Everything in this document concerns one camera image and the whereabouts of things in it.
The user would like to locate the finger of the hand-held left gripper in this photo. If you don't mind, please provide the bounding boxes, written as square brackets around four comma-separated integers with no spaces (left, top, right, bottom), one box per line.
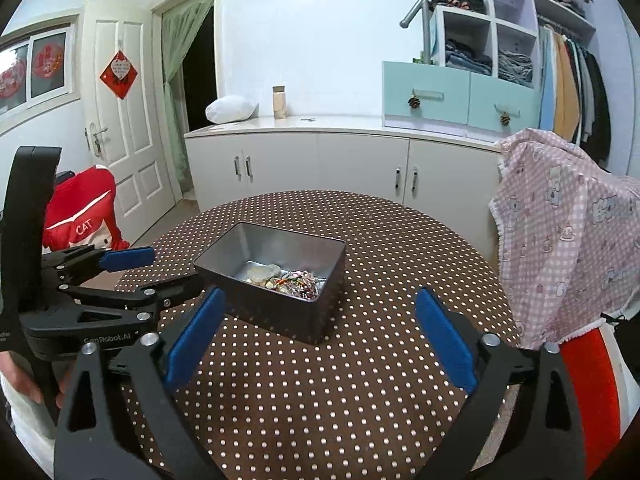
[41,246,156,283]
[57,272,207,321]

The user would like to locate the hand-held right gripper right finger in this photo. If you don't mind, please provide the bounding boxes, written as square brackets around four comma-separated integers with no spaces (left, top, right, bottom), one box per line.
[416,288,587,480]

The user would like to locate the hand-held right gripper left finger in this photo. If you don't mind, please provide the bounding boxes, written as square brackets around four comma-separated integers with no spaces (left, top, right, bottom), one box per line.
[52,287,227,480]

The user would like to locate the metal tin box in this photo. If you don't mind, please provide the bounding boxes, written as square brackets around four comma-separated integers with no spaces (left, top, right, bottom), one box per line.
[193,221,347,346]

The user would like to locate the pile of mixed jewelry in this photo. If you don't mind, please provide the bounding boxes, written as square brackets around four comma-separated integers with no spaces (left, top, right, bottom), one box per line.
[265,269,328,301]

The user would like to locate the person's left forearm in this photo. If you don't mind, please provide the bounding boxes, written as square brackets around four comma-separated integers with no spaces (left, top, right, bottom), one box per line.
[7,385,58,441]

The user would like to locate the person's left hand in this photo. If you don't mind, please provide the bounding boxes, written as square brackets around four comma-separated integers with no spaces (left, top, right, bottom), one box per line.
[0,350,73,411]

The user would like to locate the red white jacket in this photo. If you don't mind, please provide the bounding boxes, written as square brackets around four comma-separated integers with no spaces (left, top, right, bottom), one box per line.
[42,165,132,253]

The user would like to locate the white panel door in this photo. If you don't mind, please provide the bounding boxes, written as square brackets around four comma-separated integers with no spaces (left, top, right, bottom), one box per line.
[80,7,178,243]

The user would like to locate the red paper window cutout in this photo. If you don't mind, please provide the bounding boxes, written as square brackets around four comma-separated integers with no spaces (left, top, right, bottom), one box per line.
[0,57,27,100]
[32,42,63,81]

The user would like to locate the white framed window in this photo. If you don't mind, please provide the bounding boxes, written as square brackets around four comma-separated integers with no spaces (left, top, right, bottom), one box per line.
[0,20,81,128]

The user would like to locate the pink printed blanket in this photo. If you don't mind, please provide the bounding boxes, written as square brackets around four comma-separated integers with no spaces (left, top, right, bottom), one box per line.
[490,128,640,351]

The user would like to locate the white pillow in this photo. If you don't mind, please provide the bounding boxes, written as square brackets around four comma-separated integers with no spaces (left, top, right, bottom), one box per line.
[206,95,259,124]

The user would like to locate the red diamond door decoration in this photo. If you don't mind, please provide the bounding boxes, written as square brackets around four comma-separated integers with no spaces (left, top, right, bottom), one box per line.
[99,50,137,101]

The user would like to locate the white sideboard cabinet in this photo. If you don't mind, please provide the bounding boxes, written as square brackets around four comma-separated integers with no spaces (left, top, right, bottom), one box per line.
[184,115,506,266]

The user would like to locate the green curtain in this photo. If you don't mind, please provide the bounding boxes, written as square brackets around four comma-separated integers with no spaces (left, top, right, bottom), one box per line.
[162,0,216,196]

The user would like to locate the row of hanging clothes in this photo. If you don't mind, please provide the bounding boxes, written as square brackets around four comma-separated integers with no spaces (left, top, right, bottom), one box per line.
[539,25,613,166]

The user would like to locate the folded blue jeans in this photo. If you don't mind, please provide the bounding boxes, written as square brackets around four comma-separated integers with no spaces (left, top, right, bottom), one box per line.
[445,37,493,73]

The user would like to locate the folded grey clothes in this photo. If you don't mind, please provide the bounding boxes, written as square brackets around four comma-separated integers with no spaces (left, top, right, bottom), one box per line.
[497,49,533,86]

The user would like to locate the grey metal rail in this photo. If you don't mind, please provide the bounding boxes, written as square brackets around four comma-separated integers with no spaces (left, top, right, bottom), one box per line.
[399,0,458,63]

